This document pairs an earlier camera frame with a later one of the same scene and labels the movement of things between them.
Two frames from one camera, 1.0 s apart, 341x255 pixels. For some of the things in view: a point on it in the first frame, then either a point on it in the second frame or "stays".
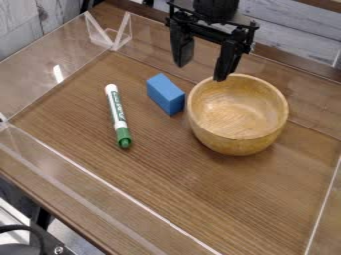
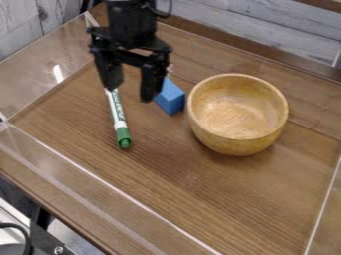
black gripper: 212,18 to 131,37
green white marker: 124,139 stays
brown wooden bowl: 235,115 stays
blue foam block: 166,94 stays
